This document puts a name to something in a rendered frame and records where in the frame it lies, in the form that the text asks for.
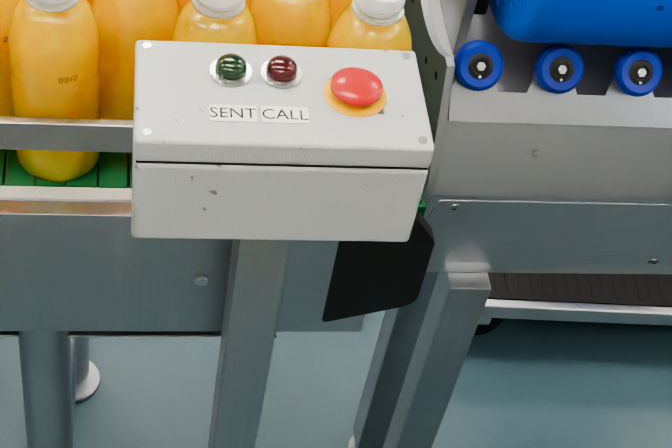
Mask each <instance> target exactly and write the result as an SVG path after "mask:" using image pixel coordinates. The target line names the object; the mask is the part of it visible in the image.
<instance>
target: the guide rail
mask: <svg viewBox="0 0 672 448"><path fill-rule="evenodd" d="M0 149H13V150H52V151H92V152H131V153H133V120H110V119H77V118H43V117H10V116H0Z"/></svg>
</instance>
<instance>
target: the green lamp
mask: <svg viewBox="0 0 672 448"><path fill-rule="evenodd" d="M215 71H216V73H217V75H218V76H220V77H221V78H223V79H225V80H231V81H234V80H239V79H241V78H243V77H244V76H245V75H246V73H247V64H246V61H245V59H244V58H243V57H241V56H240V55H238V54H235V53H227V54H224V55H221V56H220V57H219V58H218V59H217V62H216V64H215Z"/></svg>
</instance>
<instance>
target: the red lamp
mask: <svg viewBox="0 0 672 448"><path fill-rule="evenodd" d="M266 73H267V75H268V76H269V77H270V78H271V79H272V80H274V81H277V82H290V81H292V80H294V79H295V78H296V76H297V73H298V67H297V63H296V62H295V61H294V60H293V59H292V58H290V57H288V56H285V55H278V56H274V57H272V58H271V59H270V60H269V61H268V63H267V66H266Z"/></svg>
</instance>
